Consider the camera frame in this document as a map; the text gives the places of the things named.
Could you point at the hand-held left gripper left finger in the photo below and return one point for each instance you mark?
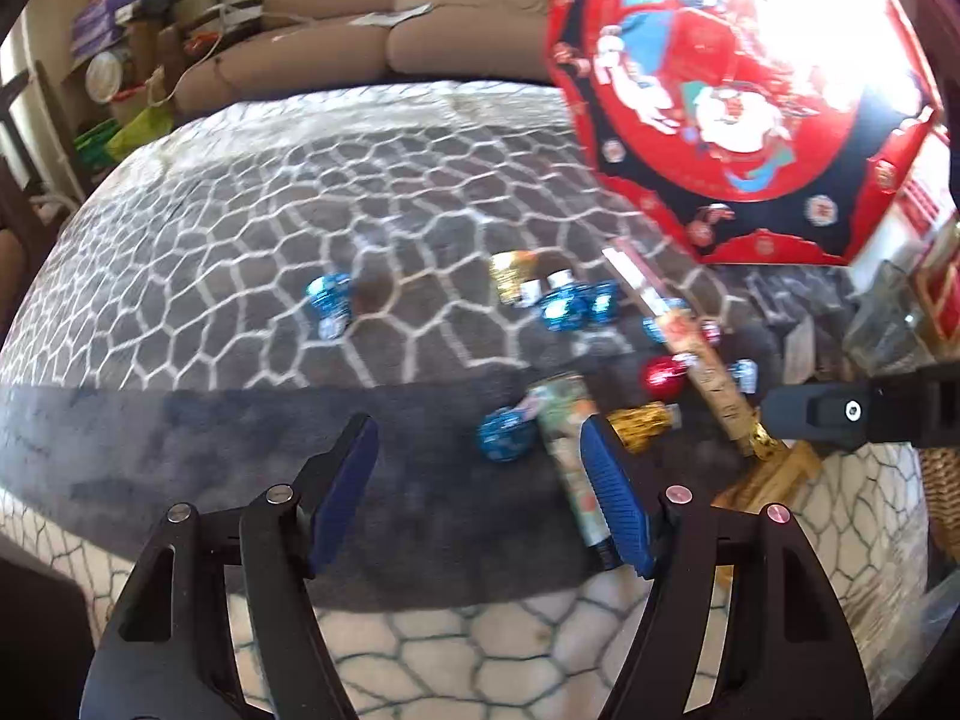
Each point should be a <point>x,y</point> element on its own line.
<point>341,495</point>

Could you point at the pile of snack bags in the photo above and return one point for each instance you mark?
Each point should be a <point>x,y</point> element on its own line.
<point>930,240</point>

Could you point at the green patterned stick packet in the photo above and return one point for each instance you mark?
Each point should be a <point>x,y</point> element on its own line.
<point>570,457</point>

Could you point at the gold snack packet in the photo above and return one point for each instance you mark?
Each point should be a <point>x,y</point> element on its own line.
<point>765,480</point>

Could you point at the purple tissue pack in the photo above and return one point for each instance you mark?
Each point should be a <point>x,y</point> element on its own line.
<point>97,34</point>
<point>109,9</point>

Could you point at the red foil ball candy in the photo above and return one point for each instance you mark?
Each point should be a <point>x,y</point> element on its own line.
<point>664,379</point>

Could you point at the wicker basket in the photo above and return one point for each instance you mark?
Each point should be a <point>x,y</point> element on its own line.
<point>941,487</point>

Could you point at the beige long stick packet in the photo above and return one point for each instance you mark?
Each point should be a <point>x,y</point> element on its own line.
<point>709,375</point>

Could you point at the grey patterned blanket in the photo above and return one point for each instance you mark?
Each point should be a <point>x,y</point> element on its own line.
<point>225,240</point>

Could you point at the blue foil ball candy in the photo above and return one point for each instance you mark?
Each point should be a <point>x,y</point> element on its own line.
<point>501,435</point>

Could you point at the blue foil wrapped candy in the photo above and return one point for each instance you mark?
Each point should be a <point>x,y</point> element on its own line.
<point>562,307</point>
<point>742,375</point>
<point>604,300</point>
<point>330,300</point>
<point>654,328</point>

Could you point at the brown armchair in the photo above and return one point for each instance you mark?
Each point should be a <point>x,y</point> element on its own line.
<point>15,240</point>

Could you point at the white power strip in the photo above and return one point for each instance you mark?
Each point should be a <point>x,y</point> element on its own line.
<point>236,11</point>

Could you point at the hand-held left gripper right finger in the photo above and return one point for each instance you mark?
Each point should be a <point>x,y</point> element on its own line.
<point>615,502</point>

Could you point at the green shopping bag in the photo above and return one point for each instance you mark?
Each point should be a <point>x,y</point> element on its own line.
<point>142,124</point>

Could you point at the green plastic crate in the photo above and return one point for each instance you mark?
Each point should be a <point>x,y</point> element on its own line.
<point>94,146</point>

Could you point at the brown sofa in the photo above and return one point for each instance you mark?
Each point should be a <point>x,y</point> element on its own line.
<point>465,45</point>

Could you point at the gold foil wrapped candy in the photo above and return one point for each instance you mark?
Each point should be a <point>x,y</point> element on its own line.
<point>510,277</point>
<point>641,424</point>

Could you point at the round cookie tin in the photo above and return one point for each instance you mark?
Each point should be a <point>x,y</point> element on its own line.
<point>105,75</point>

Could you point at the clear glass cup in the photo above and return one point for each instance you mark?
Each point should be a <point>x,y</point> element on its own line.
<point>885,322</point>

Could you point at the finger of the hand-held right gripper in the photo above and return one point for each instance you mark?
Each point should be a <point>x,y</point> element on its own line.
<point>825,409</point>

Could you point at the pink wrapped candy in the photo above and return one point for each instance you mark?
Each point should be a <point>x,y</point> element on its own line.
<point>709,331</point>

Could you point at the white paper sheet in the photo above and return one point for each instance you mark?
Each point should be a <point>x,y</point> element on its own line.
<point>394,15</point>

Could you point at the red and white stick packet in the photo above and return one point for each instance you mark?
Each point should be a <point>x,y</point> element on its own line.
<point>637,277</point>

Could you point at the red hexagonal box lid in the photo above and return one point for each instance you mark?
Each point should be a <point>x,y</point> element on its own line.
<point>712,90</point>

